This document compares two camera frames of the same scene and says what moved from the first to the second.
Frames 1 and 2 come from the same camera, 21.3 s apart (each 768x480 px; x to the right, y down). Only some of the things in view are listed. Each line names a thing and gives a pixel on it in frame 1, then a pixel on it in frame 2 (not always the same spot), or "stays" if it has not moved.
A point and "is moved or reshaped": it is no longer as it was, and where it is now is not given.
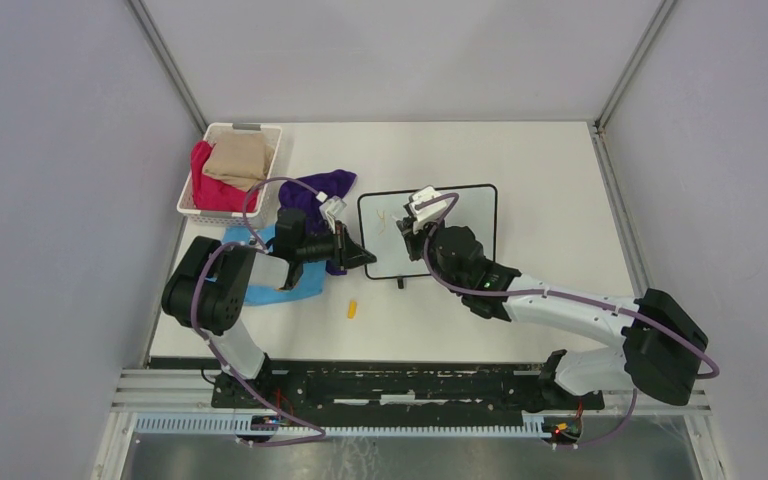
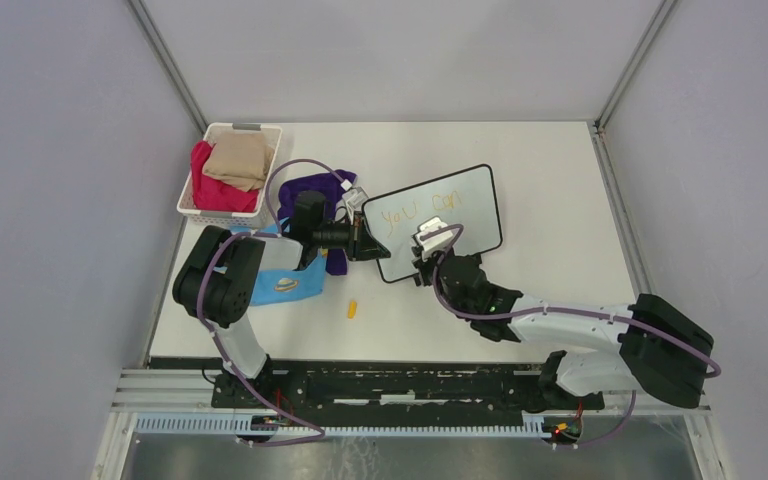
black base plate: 316,390 stays
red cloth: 213,194 stays
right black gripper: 411,238 to 422,263
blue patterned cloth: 311,281 stays
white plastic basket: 256,217 stays
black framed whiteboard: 475,207 is moved or reshaped
